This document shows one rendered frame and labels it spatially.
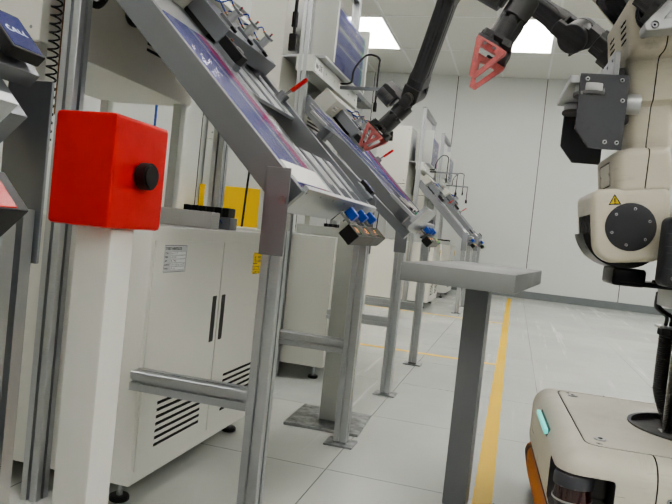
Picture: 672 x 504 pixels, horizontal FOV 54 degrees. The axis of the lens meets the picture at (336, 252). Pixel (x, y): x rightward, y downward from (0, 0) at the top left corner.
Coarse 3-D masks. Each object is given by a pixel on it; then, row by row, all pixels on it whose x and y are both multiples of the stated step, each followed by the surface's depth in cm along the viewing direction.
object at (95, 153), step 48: (96, 144) 90; (144, 144) 96; (96, 192) 90; (144, 192) 98; (96, 240) 95; (96, 288) 95; (96, 336) 95; (96, 384) 95; (96, 432) 96; (96, 480) 98
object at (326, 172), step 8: (304, 152) 170; (312, 160) 173; (320, 160) 185; (312, 168) 164; (320, 168) 175; (328, 168) 186; (320, 176) 166; (328, 176) 177; (336, 176) 188; (328, 184) 165; (336, 184) 176; (344, 184) 189; (336, 192) 165; (344, 192) 176; (352, 192) 189; (360, 200) 195
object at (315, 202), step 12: (312, 192) 134; (324, 192) 142; (300, 204) 136; (312, 204) 142; (324, 204) 149; (336, 204) 156; (348, 204) 164; (360, 204) 174; (312, 216) 151; (324, 216) 158; (336, 216) 167
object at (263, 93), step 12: (156, 0) 148; (168, 0) 161; (168, 12) 150; (180, 12) 163; (192, 24) 166; (204, 36) 168; (240, 72) 174; (252, 72) 194; (252, 84) 178; (264, 84) 196; (264, 96) 181; (264, 108) 195; (276, 108) 186
